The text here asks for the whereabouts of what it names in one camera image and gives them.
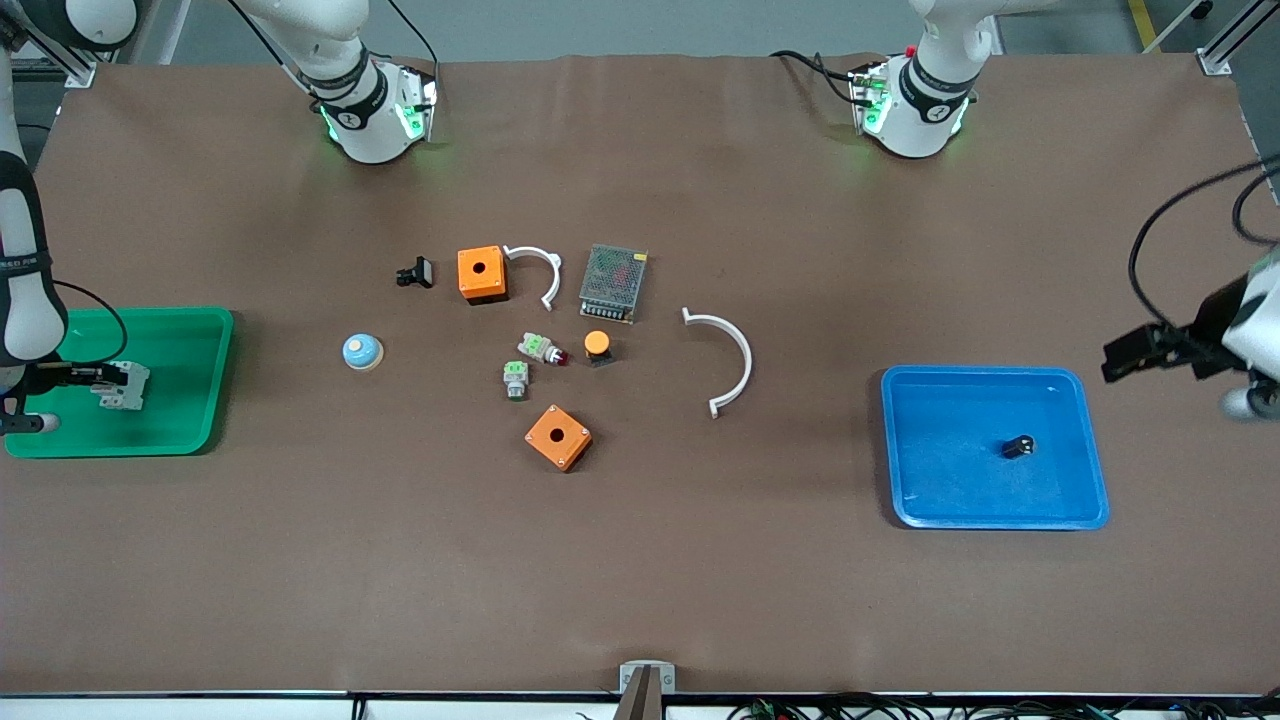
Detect white circuit breaker red switch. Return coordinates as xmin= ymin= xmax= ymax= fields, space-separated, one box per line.
xmin=92 ymin=360 xmax=152 ymax=413

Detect green plastic tray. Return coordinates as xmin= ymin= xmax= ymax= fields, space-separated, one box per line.
xmin=5 ymin=307 xmax=235 ymax=459

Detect blue plastic tray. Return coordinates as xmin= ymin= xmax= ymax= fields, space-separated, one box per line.
xmin=880 ymin=365 xmax=1111 ymax=531

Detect large white curved clamp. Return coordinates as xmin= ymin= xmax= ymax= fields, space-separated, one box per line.
xmin=681 ymin=308 xmax=754 ymax=419

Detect small white curved clamp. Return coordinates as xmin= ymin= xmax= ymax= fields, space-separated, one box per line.
xmin=503 ymin=245 xmax=563 ymax=312

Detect metal mesh power supply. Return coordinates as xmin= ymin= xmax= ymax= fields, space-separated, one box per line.
xmin=578 ymin=244 xmax=648 ymax=325

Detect brown table cover mat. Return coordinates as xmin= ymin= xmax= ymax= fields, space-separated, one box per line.
xmin=0 ymin=52 xmax=1280 ymax=696

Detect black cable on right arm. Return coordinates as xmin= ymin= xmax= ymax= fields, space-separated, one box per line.
xmin=50 ymin=280 xmax=129 ymax=369

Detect long black cable loop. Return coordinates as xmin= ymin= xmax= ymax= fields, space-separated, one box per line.
xmin=1128 ymin=155 xmax=1280 ymax=331

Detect short black cable loop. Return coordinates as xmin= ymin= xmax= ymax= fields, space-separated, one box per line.
xmin=1232 ymin=168 xmax=1280 ymax=247

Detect aluminium frame profile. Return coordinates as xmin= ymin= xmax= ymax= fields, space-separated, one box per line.
xmin=28 ymin=28 xmax=98 ymax=90
xmin=1195 ymin=0 xmax=1280 ymax=77

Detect orange push-button enclosure box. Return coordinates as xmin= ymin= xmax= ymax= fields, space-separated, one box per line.
xmin=524 ymin=404 xmax=593 ymax=473
xmin=457 ymin=245 xmax=508 ymax=305

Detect black cable at right base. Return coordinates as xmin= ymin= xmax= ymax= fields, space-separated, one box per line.
xmin=385 ymin=0 xmax=442 ymax=79

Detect black cable at base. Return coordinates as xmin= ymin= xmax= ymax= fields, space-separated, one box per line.
xmin=770 ymin=48 xmax=867 ymax=107
xmin=385 ymin=0 xmax=442 ymax=79

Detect black cable at left base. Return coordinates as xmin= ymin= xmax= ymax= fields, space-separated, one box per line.
xmin=770 ymin=48 xmax=867 ymax=107

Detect grey metal camera bracket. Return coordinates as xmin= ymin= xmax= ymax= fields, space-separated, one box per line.
xmin=619 ymin=660 xmax=677 ymax=695

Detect dark camera post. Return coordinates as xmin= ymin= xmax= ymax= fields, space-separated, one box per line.
xmin=614 ymin=666 xmax=665 ymax=720

